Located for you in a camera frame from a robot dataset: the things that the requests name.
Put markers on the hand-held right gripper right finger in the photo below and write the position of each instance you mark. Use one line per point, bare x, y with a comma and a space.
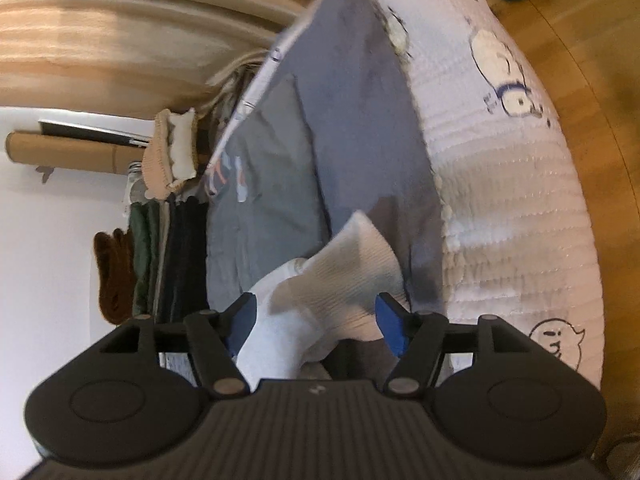
392, 327

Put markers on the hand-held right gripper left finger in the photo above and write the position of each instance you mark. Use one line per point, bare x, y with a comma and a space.
242, 320

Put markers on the light grey hoodie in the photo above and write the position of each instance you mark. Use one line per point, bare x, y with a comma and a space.
320, 300

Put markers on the stack of dark folded clothes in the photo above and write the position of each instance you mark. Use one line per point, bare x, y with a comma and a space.
175, 260

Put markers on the white printed mattress cover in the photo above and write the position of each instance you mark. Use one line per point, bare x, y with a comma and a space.
500, 210

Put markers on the peach knitted cloth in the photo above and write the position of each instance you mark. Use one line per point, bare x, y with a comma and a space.
160, 160

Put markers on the grey quilted bedspread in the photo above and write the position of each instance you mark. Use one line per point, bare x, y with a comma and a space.
350, 135

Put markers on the beige curtain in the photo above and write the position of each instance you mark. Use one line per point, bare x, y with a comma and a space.
125, 35

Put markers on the butterfly wall sticker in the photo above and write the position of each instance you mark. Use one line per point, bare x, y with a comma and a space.
45, 172

